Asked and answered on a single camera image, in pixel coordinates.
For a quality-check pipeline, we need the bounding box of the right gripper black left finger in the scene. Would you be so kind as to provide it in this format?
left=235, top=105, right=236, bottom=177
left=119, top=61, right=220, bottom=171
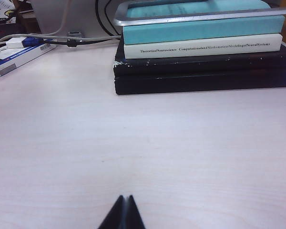
left=97, top=195, right=126, bottom=229

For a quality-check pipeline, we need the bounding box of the silver monitor stand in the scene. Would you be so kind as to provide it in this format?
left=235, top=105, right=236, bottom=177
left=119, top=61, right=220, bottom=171
left=112, top=0, right=286, bottom=27

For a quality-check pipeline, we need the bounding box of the teal hardcover book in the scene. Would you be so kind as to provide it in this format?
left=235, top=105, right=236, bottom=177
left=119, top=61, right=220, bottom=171
left=122, top=0, right=286, bottom=46

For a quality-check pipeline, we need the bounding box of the grey cable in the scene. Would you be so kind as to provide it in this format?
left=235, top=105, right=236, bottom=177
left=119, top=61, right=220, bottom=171
left=0, top=0, right=121, bottom=52

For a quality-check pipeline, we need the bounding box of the plain black book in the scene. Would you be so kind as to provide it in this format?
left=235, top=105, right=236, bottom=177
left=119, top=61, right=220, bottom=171
left=114, top=67, right=286, bottom=96

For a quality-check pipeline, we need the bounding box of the black cable with ferrite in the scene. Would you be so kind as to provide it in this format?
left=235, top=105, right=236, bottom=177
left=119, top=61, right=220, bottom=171
left=41, top=38, right=122, bottom=49

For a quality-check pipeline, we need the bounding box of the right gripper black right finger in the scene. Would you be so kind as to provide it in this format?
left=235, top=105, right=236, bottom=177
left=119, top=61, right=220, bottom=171
left=125, top=195, right=146, bottom=229

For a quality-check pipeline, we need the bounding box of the black curved cable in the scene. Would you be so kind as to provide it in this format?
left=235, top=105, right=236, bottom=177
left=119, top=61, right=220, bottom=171
left=94, top=0, right=124, bottom=37

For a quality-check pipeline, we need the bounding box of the silver flat panel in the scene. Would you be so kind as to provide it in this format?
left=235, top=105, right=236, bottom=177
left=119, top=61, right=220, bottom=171
left=30, top=0, right=125, bottom=39

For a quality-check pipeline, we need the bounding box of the white cable adapter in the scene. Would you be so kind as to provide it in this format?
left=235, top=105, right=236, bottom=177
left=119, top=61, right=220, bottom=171
left=5, top=37, right=23, bottom=49

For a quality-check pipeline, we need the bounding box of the blue and white box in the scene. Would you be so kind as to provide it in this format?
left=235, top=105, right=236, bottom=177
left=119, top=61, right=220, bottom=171
left=0, top=43, right=58, bottom=83

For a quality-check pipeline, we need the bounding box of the blue VGA plug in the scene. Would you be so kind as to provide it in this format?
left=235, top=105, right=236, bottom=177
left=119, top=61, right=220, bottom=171
left=21, top=37, right=53, bottom=48

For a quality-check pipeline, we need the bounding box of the white Theoretical Neuroscience book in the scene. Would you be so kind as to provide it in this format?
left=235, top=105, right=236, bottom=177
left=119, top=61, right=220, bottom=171
left=123, top=33, right=284, bottom=60

